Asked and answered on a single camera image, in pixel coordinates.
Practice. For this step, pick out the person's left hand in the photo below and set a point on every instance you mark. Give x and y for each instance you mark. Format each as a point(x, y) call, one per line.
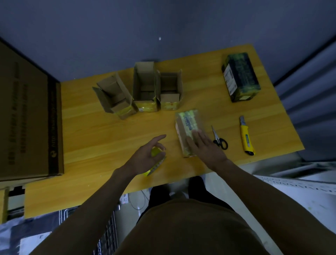
point(140, 159)

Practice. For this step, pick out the person's right hand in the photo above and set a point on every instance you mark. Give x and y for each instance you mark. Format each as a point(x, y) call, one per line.
point(208, 151)

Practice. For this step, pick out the person's right thumb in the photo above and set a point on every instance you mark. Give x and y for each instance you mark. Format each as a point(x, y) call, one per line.
point(191, 145)

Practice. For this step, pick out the person's left thumb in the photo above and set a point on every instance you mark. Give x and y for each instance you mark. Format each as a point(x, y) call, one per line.
point(160, 148)

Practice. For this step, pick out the taped cardboard box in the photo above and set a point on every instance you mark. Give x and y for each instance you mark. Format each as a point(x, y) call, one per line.
point(187, 123)

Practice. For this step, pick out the person's right forearm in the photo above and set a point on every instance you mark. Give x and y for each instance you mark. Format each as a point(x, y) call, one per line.
point(273, 210)

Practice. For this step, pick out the person's left forearm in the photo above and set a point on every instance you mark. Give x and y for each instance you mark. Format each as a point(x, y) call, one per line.
point(86, 212)

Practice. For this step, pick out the person's dark trousers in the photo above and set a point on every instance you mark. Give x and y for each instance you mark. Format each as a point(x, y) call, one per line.
point(196, 187)

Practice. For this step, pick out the yellow utility knife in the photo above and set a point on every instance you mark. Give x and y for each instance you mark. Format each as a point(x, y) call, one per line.
point(246, 136)

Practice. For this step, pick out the short open small cardboard box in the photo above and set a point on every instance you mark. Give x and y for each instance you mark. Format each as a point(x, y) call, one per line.
point(170, 92)

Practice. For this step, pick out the white power strip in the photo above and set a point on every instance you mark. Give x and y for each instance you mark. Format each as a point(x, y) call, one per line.
point(124, 199)

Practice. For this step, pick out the tall open small cardboard box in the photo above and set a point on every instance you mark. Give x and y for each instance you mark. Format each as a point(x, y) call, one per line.
point(144, 86)

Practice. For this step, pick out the tilted open small cardboard box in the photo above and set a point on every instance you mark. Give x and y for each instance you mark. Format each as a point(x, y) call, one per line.
point(115, 98)

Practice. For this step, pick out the dark green wrapped package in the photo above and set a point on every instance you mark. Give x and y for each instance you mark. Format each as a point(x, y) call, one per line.
point(241, 76)

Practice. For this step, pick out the person's brown shirt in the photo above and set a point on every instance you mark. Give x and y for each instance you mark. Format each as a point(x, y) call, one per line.
point(189, 231)

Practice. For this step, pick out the white metal shelf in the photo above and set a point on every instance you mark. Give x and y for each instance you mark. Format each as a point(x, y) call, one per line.
point(299, 181)

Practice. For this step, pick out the large brown cardboard carton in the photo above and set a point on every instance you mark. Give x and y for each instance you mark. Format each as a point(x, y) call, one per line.
point(26, 118)

